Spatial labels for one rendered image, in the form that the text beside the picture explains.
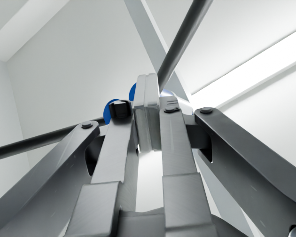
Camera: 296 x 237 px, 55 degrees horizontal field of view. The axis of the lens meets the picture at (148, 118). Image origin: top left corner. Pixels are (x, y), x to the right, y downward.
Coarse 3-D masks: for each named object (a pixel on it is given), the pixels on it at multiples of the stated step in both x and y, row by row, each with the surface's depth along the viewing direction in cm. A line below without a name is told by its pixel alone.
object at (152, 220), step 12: (120, 216) 9; (132, 216) 8; (144, 216) 8; (156, 216) 8; (216, 216) 8; (120, 228) 8; (132, 228) 8; (144, 228) 8; (156, 228) 8; (228, 228) 8
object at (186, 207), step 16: (160, 112) 15; (176, 112) 15; (160, 128) 13; (176, 128) 13; (176, 144) 12; (176, 160) 11; (192, 160) 10; (176, 176) 9; (192, 176) 9; (176, 192) 8; (192, 192) 8; (176, 208) 8; (192, 208) 7; (208, 208) 7; (176, 224) 7; (192, 224) 7; (208, 224) 7
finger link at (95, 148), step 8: (104, 128) 15; (96, 136) 15; (104, 136) 15; (136, 136) 16; (96, 144) 15; (136, 144) 16; (88, 152) 15; (96, 152) 15; (88, 160) 15; (96, 160) 15
